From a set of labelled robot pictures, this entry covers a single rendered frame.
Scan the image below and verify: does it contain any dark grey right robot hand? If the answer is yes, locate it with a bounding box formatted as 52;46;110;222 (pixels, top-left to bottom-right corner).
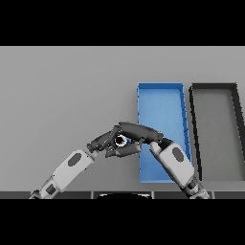
104;121;173;158

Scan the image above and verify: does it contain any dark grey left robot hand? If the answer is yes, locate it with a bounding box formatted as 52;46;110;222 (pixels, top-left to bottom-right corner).
86;125;122;153

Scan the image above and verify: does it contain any blue bin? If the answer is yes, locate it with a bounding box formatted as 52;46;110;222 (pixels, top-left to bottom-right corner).
137;82;192;184

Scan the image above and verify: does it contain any dark grey bin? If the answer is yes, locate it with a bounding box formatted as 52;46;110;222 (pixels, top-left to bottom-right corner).
189;82;245;182

